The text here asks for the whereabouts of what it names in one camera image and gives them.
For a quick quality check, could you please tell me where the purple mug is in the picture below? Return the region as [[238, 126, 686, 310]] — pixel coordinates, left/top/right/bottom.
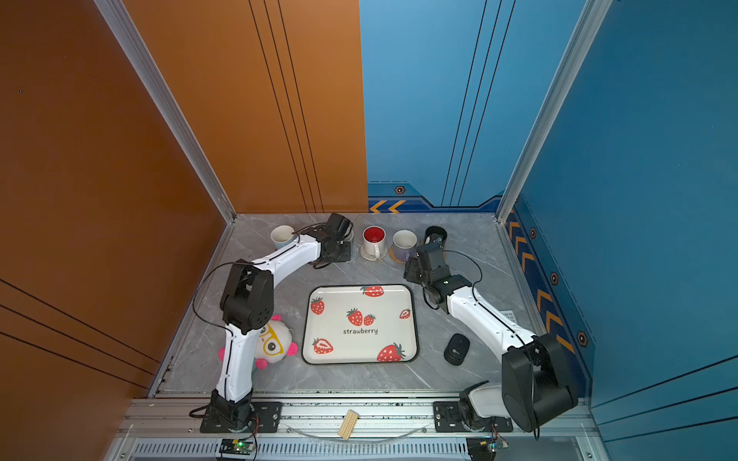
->
[[392, 230, 418, 251]]

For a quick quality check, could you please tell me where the black mug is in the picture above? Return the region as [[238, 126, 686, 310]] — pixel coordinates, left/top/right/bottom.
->
[[424, 226, 448, 247]]

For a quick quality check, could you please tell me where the red inside white mug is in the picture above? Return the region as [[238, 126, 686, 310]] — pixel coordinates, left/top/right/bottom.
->
[[361, 226, 386, 248]]

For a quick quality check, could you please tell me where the light blue mug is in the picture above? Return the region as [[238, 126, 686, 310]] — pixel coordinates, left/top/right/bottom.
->
[[270, 225, 297, 250]]

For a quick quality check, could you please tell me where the tan rattan round coaster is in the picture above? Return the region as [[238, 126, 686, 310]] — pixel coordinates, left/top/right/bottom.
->
[[389, 245, 413, 264]]

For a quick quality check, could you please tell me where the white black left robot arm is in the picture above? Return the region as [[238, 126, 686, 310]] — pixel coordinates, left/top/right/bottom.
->
[[200, 228, 350, 433]]

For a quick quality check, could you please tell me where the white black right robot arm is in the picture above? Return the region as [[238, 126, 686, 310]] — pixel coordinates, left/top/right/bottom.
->
[[404, 257, 580, 435]]

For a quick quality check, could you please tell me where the white strawberry serving tray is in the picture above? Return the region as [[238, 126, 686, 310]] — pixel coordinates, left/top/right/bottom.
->
[[302, 284, 419, 365]]

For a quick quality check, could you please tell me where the black computer mouse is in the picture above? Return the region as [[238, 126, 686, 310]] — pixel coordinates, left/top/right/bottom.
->
[[443, 333, 470, 366]]

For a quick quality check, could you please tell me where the white calculator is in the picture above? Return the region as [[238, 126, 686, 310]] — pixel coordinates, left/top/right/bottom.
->
[[501, 310, 517, 324]]

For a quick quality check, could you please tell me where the colourful plush toy with glasses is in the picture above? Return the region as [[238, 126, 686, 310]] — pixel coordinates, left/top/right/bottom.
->
[[252, 315, 298, 370]]

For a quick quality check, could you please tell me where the small wooden block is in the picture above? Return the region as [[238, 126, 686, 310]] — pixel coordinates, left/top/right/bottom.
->
[[338, 410, 359, 441]]

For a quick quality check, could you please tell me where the green circuit board right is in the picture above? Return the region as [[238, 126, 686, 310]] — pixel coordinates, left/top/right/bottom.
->
[[466, 438, 509, 461]]

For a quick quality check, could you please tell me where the green circuit board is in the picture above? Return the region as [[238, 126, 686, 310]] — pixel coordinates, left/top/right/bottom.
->
[[466, 438, 509, 461], [218, 438, 258, 460]]

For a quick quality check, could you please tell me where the green circuit board left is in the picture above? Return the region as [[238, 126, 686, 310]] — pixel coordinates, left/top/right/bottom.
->
[[218, 438, 258, 460]]

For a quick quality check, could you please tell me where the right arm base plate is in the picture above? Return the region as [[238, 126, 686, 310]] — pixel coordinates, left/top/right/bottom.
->
[[432, 401, 513, 433]]

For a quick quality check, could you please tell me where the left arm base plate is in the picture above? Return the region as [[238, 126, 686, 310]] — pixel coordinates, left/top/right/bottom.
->
[[199, 401, 283, 434]]

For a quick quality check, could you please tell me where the aluminium corner post right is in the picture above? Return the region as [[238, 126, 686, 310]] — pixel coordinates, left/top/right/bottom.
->
[[495, 0, 612, 225]]

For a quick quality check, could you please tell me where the aluminium corner post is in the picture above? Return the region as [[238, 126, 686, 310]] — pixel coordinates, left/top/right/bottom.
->
[[94, 0, 236, 224], [495, 0, 612, 225]]

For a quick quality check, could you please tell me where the aluminium corner post left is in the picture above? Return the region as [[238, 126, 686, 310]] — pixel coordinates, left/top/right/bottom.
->
[[94, 0, 236, 224]]

